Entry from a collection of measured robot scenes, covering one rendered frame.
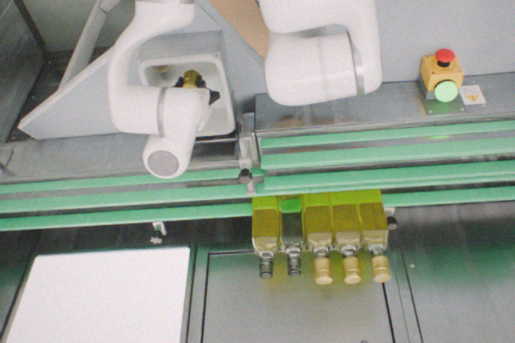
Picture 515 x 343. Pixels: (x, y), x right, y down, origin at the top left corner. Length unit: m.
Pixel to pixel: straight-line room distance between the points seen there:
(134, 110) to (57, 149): 0.60
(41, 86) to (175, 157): 1.22
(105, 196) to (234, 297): 0.38
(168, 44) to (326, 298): 0.65
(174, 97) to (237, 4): 0.31
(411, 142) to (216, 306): 0.56
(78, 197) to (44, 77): 0.85
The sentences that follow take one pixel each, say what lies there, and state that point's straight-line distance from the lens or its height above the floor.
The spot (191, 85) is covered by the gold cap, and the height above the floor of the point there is 0.85.
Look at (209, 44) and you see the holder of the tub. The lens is 1.00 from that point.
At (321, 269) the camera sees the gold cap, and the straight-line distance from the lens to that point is 0.99.
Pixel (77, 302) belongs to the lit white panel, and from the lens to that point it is 1.25.
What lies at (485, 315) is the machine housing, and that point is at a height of 1.18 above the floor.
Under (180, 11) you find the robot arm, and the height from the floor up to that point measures 1.02.
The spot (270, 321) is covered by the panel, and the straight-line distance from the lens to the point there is 1.11.
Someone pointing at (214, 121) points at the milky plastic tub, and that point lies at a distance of 1.13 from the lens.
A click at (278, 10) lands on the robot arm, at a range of 0.68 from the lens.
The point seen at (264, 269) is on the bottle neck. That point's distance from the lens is 1.01.
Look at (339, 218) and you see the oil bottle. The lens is 1.05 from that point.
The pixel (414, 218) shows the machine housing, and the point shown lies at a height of 0.92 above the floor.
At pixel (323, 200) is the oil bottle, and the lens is 1.07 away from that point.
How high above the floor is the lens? 1.61
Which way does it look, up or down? 42 degrees down
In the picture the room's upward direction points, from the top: 180 degrees counter-clockwise
